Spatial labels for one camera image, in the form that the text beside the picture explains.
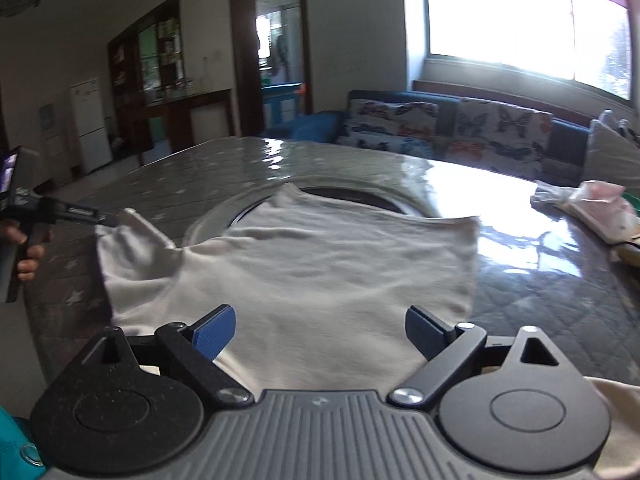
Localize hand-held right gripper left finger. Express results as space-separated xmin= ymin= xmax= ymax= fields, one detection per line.
xmin=80 ymin=304 xmax=254 ymax=407

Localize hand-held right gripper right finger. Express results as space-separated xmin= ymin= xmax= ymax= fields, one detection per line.
xmin=389 ymin=305 xmax=576 ymax=407

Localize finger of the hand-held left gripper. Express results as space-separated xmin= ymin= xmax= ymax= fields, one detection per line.
xmin=47 ymin=197 xmax=121 ymax=229

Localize cream t-shirt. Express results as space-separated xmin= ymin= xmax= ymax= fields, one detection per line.
xmin=95 ymin=182 xmax=640 ymax=480

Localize person's left hand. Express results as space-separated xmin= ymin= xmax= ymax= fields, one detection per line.
xmin=0 ymin=220 xmax=47 ymax=282

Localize white water dispenser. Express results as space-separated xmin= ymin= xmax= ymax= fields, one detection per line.
xmin=37 ymin=101 xmax=67 ymax=189

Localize white refrigerator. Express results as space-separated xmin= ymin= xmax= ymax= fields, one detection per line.
xmin=69 ymin=76 xmax=114 ymax=176

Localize dark wooden display cabinet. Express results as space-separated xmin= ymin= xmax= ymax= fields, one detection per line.
xmin=107 ymin=0 xmax=234 ymax=164

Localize round black induction cooktop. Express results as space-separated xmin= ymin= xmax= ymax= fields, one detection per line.
xmin=232 ymin=186 xmax=422 ymax=227

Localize butterfly print cushion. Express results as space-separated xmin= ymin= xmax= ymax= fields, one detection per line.
xmin=432 ymin=99 xmax=554 ymax=181
xmin=336 ymin=99 xmax=442 ymax=157

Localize blue and white cabinet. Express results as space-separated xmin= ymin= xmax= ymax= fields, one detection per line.
xmin=261 ymin=82 xmax=305 ymax=132

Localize blue sofa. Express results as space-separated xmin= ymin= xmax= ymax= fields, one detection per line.
xmin=260 ymin=90 xmax=596 ymax=187

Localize person's teal jacket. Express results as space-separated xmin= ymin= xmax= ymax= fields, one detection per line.
xmin=0 ymin=404 xmax=47 ymax=480

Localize grey pillow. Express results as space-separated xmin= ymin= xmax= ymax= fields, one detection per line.
xmin=582 ymin=120 xmax=640 ymax=187

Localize hanging grey garment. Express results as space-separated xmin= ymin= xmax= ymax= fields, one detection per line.
xmin=272 ymin=35 xmax=292 ymax=69

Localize white patterned pillow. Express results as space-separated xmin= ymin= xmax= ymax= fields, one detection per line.
xmin=597 ymin=109 xmax=640 ymax=149

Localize large window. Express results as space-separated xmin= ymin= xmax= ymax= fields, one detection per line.
xmin=422 ymin=0 xmax=632 ymax=102

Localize dark wooden door frame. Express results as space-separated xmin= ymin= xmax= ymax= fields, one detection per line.
xmin=228 ymin=0 xmax=314 ymax=137

